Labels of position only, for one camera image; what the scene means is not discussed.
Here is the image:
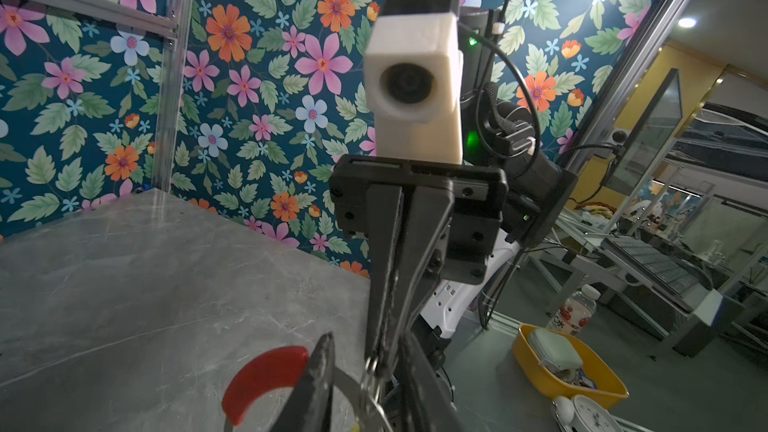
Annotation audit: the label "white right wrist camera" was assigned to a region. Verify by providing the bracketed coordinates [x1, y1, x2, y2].
[364, 0, 463, 164]

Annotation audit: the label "black monitor screen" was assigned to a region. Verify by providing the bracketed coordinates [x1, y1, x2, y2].
[602, 69, 683, 195]

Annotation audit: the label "silver keyring with red grip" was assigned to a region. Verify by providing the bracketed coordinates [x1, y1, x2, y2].
[221, 346, 392, 431]

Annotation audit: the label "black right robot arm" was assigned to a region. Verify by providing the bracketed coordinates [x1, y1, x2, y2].
[330, 6, 574, 377]

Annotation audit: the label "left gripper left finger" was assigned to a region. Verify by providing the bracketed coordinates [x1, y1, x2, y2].
[271, 333, 335, 432]

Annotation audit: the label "aluminium frame bars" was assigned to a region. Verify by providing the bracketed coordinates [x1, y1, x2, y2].
[1, 0, 662, 222]

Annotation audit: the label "white alarm clock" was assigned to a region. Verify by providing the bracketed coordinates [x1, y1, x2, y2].
[553, 395, 623, 432]

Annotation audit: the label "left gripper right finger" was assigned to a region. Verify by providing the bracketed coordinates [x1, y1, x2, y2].
[396, 331, 463, 432]

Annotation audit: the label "yellow plastic tray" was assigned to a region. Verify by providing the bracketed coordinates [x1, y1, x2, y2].
[512, 323, 629, 410]

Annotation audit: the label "plastic drink bottle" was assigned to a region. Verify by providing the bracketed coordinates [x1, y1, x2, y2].
[546, 285, 601, 336]

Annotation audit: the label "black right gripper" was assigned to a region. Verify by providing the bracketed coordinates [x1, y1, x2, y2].
[329, 155, 508, 370]

